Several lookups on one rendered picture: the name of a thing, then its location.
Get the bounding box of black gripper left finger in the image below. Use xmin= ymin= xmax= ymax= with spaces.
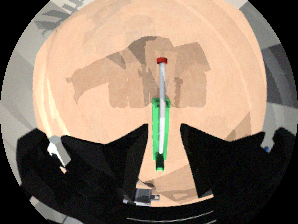
xmin=60 ymin=124 xmax=149 ymax=201

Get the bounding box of grey tapered pin with dark red cap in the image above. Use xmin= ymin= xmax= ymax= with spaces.
xmin=157 ymin=57 xmax=168 ymax=155

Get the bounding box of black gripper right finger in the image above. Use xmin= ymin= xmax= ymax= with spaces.
xmin=180 ymin=123 xmax=266 ymax=198

